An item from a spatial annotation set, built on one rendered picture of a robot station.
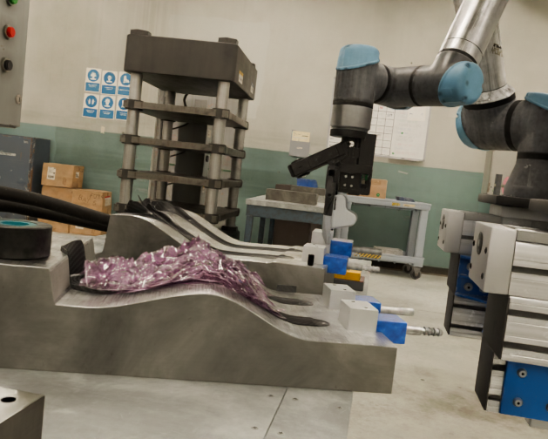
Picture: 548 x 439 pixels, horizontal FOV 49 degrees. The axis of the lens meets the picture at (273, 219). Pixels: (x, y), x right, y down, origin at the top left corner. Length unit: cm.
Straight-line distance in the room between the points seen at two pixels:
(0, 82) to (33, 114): 686
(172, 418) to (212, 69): 457
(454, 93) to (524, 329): 42
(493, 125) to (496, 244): 63
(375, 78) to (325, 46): 656
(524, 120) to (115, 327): 103
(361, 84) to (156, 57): 414
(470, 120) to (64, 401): 114
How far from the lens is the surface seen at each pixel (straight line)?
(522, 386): 97
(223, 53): 507
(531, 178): 140
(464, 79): 110
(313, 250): 102
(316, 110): 758
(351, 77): 112
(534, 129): 142
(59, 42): 849
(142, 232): 105
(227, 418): 60
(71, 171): 781
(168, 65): 515
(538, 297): 90
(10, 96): 170
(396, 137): 757
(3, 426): 41
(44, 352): 69
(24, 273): 68
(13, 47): 170
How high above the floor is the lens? 103
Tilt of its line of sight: 4 degrees down
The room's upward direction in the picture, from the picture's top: 6 degrees clockwise
